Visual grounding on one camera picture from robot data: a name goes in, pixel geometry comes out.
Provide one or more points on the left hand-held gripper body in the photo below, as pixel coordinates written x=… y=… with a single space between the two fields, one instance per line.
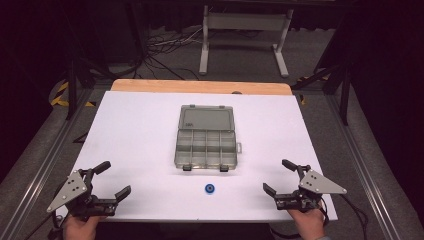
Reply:
x=68 y=190

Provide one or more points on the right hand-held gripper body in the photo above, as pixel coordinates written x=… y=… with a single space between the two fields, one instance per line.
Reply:
x=318 y=186

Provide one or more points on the small blue round wheel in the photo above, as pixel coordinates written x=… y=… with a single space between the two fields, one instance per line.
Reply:
x=209 y=188

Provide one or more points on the clear plastic compartment box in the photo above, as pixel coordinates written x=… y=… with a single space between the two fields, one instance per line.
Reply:
x=206 y=143

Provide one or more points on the person's right hand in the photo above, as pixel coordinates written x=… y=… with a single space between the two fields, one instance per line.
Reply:
x=308 y=225

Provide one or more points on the person's left hand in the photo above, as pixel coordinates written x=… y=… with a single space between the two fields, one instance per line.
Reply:
x=79 y=229

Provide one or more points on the white board table cover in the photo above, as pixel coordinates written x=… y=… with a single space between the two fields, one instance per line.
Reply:
x=133 y=133

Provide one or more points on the yellow black hazard tape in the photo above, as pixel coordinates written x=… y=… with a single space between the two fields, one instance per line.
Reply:
x=61 y=96

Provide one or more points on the black tripod stand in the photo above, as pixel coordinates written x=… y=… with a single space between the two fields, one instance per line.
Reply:
x=75 y=76
x=338 y=80

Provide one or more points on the aluminium frame rail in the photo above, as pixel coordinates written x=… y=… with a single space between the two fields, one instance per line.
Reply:
x=43 y=166
x=363 y=166

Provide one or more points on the white metal stand frame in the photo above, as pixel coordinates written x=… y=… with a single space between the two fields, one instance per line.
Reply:
x=245 y=21

